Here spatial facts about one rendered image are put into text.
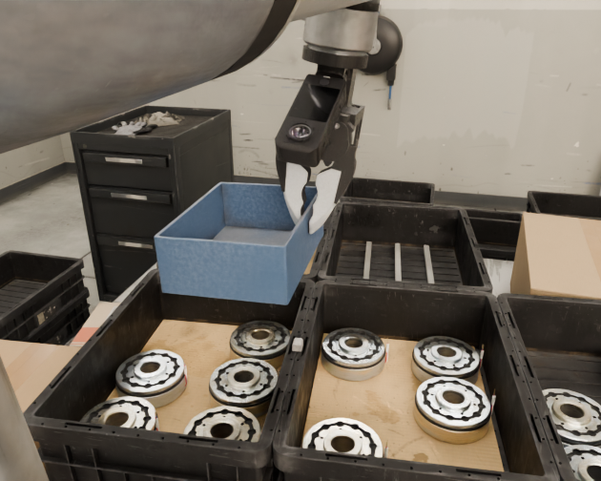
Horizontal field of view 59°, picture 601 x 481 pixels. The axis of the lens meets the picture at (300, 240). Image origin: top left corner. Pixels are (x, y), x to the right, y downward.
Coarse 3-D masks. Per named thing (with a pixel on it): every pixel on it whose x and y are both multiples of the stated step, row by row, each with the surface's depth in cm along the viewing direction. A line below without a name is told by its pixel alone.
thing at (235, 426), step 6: (216, 420) 71; (222, 420) 71; (228, 420) 71; (234, 420) 71; (210, 426) 70; (216, 426) 70; (228, 426) 71; (234, 426) 70; (204, 432) 69; (210, 432) 69; (234, 432) 69; (240, 432) 69; (228, 438) 68; (234, 438) 68
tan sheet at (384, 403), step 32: (320, 352) 90; (320, 384) 83; (352, 384) 83; (384, 384) 83; (416, 384) 83; (480, 384) 83; (320, 416) 77; (352, 416) 77; (384, 416) 77; (384, 448) 71; (416, 448) 71; (448, 448) 71; (480, 448) 71
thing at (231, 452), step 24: (144, 288) 91; (312, 288) 90; (120, 312) 83; (96, 336) 77; (72, 360) 72; (288, 360) 72; (48, 432) 61; (72, 432) 61; (96, 432) 60; (120, 432) 60; (144, 432) 60; (168, 432) 60; (264, 432) 60; (168, 456) 60; (192, 456) 59; (216, 456) 59; (240, 456) 58; (264, 456) 58
